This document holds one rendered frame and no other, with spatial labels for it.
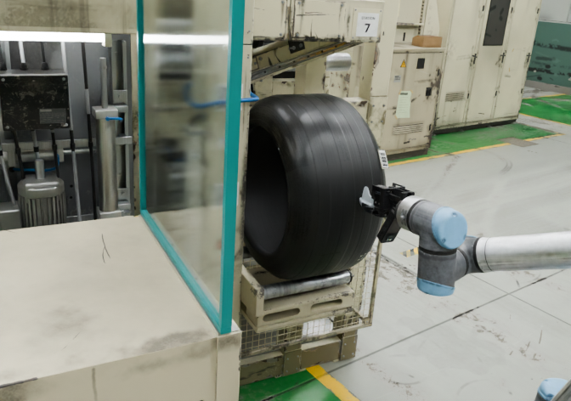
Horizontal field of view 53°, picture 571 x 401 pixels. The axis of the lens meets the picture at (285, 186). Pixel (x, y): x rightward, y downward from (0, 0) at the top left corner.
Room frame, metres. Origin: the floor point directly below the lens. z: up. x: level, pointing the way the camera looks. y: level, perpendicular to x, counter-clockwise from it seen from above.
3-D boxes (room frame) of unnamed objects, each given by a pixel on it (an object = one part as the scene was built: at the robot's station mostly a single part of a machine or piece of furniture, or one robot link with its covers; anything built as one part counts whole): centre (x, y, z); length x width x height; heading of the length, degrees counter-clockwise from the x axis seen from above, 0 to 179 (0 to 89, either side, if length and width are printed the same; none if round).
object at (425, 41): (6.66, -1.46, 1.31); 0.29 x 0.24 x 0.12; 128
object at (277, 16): (2.11, 0.02, 1.71); 0.61 x 0.25 x 0.15; 118
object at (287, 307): (1.66, -0.08, 0.84); 0.36 x 0.09 x 0.06; 118
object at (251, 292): (1.70, 0.14, 0.90); 0.40 x 0.03 x 0.10; 28
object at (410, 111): (6.58, -1.17, 0.62); 0.91 x 0.58 x 1.25; 128
